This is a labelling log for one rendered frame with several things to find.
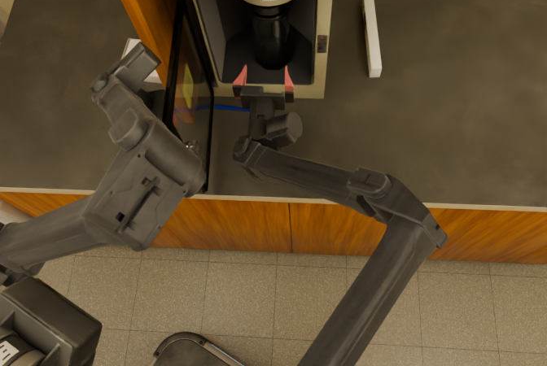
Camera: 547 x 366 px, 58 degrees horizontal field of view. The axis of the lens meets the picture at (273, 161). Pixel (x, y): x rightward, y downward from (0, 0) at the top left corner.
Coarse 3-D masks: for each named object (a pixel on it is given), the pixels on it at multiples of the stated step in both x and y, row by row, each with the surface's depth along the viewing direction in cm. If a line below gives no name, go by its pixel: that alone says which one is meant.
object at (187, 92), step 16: (176, 16) 98; (176, 32) 96; (192, 48) 110; (192, 64) 110; (192, 80) 110; (176, 96) 96; (192, 96) 110; (208, 96) 130; (176, 112) 96; (192, 112) 110; (208, 112) 130; (176, 128) 96; (192, 128) 111; (208, 128) 130
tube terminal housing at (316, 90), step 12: (324, 0) 102; (324, 12) 106; (324, 24) 110; (204, 36) 116; (312, 60) 136; (324, 60) 122; (216, 72) 131; (324, 72) 128; (228, 84) 135; (312, 84) 133; (324, 84) 133; (228, 96) 142; (300, 96) 139; (312, 96) 139
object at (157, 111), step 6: (138, 90) 98; (144, 90) 100; (156, 90) 102; (162, 90) 102; (138, 96) 98; (144, 96) 99; (150, 96) 101; (156, 96) 102; (162, 96) 101; (144, 102) 99; (150, 102) 101; (156, 102) 101; (162, 102) 101; (150, 108) 101; (156, 108) 101; (162, 108) 100; (156, 114) 100; (162, 114) 100
